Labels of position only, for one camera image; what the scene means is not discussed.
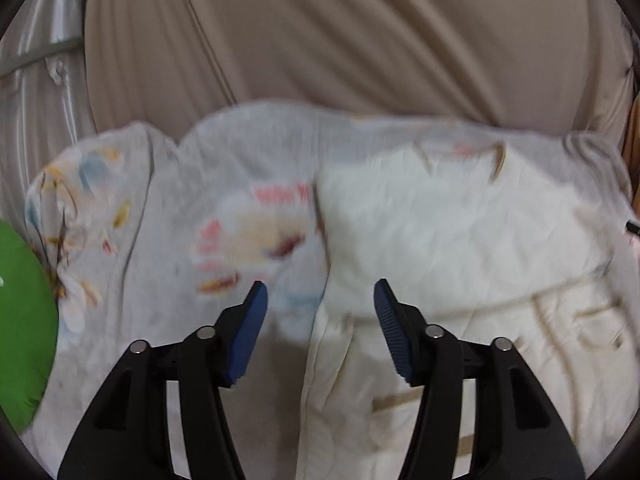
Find floral printed blanket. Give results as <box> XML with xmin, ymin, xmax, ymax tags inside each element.
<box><xmin>22</xmin><ymin>100</ymin><xmax>633</xmax><ymax>480</ymax></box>

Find white quilted blanket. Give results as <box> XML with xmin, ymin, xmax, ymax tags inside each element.
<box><xmin>300</xmin><ymin>142</ymin><xmax>632</xmax><ymax>480</ymax></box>

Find beige curtain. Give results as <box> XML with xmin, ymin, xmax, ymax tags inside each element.
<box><xmin>84</xmin><ymin>0</ymin><xmax>632</xmax><ymax>142</ymax></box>

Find green cloth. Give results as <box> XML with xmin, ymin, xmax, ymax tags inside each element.
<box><xmin>0</xmin><ymin>220</ymin><xmax>60</xmax><ymax>433</ymax></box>

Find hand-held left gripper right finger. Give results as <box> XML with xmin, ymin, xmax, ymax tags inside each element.
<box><xmin>373</xmin><ymin>278</ymin><xmax>586</xmax><ymax>480</ymax></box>

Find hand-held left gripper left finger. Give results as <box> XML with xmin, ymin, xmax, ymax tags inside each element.
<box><xmin>57</xmin><ymin>280</ymin><xmax>269</xmax><ymax>480</ymax></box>

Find white satin curtain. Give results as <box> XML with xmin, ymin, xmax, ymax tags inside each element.
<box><xmin>0</xmin><ymin>0</ymin><xmax>99</xmax><ymax>223</ymax></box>

